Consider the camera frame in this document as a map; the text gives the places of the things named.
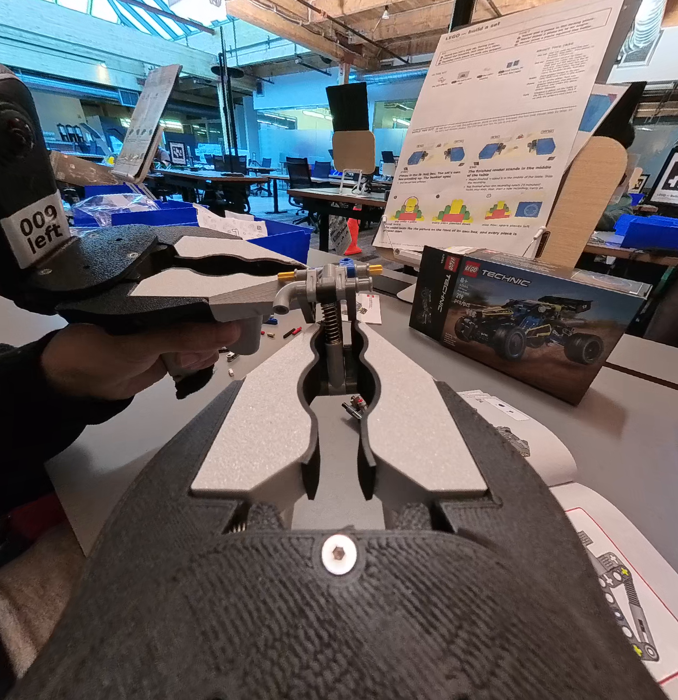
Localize tilted instruction sheet board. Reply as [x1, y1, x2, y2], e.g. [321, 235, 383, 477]
[110, 65, 184, 184]

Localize black and white tag sign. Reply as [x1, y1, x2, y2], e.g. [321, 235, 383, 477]
[648, 149, 678, 206]

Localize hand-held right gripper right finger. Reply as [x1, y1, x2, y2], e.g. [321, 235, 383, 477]
[354, 322, 488, 503]

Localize cardboard sheet stand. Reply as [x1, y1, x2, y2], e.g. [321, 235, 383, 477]
[541, 136, 631, 270]

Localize lego instruction booklet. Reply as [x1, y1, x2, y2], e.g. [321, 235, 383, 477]
[458, 389, 678, 687]

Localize black office chair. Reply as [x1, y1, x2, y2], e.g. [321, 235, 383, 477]
[287, 157, 319, 226]

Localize printed instruction sheet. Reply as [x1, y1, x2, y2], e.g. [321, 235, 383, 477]
[372, 0, 627, 253]

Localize cardboard panel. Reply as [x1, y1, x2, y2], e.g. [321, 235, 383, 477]
[332, 130, 376, 175]

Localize clear plastic bag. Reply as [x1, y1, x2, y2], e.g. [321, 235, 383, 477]
[74, 194, 160, 218]

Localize small white leaflet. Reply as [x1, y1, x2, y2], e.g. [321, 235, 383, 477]
[344, 292, 385, 325]

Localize person's left forearm black sleeve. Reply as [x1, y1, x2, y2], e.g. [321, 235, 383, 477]
[0, 330, 135, 517]

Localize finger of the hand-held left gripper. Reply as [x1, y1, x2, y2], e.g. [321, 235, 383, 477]
[128, 267, 285, 356]
[172, 235, 308, 271]

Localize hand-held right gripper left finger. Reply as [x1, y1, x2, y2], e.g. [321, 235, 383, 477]
[190, 322, 324, 501]

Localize grey lego assembly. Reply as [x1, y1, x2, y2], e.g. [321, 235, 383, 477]
[272, 260, 385, 396]

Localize black panel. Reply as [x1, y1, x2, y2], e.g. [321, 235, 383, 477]
[325, 82, 370, 133]

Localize lego set box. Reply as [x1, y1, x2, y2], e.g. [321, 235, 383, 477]
[409, 245, 652, 407]

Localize person's left hand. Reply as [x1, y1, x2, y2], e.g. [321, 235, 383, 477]
[54, 322, 242, 401]

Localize blue plastic bin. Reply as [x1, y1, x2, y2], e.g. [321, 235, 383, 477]
[71, 183, 200, 228]
[197, 216, 313, 266]
[614, 213, 678, 250]

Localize person's lap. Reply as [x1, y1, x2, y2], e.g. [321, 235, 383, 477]
[0, 492, 88, 684]

